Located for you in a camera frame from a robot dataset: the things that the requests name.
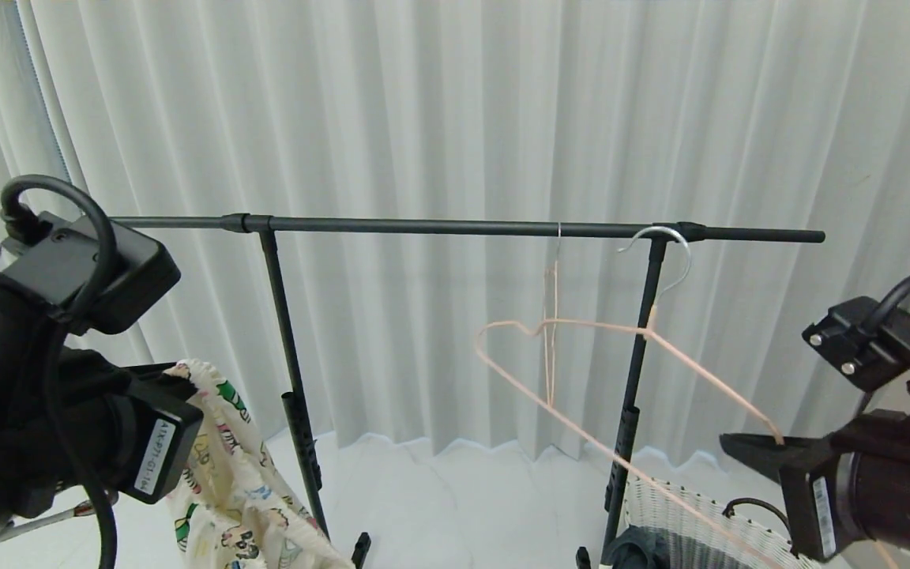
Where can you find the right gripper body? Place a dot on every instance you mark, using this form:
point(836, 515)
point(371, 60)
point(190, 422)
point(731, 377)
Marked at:
point(897, 490)

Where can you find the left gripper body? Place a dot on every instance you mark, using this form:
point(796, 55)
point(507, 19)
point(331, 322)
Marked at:
point(107, 427)

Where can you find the cream printed garment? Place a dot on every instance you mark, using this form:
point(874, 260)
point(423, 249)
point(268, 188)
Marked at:
point(242, 490)

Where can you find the pink clothes hanger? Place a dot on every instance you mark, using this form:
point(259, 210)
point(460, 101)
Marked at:
point(651, 322)
point(554, 348)

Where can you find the white laundry basket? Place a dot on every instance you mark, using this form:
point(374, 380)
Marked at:
point(684, 521)

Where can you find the black clothes rack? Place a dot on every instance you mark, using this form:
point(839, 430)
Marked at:
point(423, 227)

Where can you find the dark grey garment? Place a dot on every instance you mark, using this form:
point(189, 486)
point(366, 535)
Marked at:
point(637, 553)

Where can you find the white curtain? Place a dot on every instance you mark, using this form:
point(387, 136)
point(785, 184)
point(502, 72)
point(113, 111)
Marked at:
point(423, 118)

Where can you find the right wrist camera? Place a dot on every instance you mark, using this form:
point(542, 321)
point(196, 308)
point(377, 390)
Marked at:
point(858, 340)

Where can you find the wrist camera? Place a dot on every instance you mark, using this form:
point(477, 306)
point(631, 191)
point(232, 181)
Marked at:
point(858, 340)
point(107, 269)

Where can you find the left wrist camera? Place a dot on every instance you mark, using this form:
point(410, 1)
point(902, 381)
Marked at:
point(107, 269)

